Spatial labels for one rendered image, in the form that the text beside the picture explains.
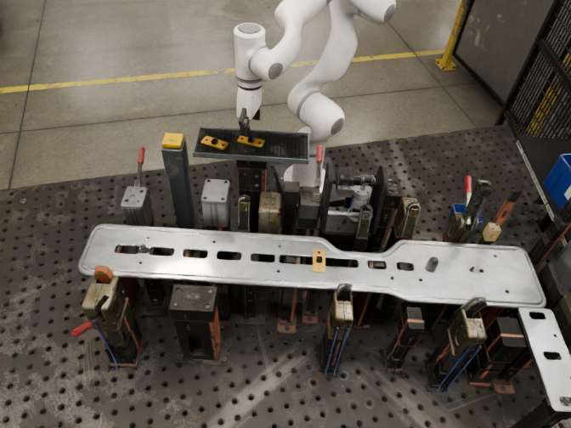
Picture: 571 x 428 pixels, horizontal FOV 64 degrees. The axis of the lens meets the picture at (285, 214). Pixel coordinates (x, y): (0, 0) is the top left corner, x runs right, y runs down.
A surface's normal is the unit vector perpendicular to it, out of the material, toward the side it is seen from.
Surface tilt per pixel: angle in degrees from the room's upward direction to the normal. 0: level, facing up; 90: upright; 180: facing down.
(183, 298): 0
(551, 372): 0
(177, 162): 90
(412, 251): 0
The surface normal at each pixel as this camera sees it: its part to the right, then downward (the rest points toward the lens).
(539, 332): 0.05, -0.67
